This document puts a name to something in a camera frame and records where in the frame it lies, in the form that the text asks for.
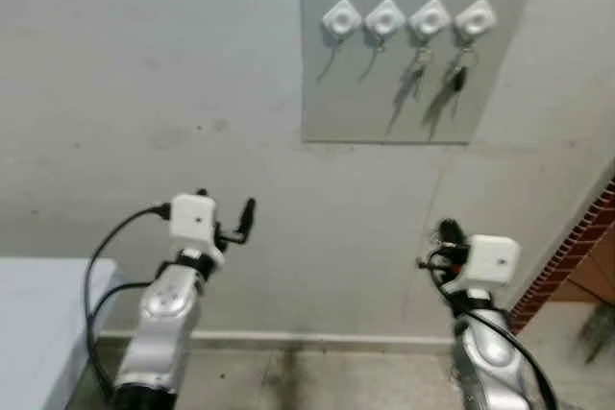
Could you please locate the white table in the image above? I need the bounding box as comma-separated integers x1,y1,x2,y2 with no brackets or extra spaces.
0,256,122,410

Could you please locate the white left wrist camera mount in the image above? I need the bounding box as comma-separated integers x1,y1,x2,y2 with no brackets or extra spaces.
169,193,228,268

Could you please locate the white diamond wall hook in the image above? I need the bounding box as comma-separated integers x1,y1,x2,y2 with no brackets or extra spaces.
364,0,407,49
322,0,364,46
408,0,453,46
454,0,499,46

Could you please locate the black-headed key on ring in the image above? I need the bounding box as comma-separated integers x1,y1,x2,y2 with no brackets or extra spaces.
449,45,475,97

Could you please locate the red brick wall edge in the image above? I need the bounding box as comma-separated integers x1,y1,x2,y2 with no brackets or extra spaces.
509,178,615,334

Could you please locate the silver key bunch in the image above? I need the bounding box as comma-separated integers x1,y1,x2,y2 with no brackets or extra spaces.
410,43,432,86

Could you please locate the grey wall board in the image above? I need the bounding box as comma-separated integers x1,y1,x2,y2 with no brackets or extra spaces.
298,0,547,146

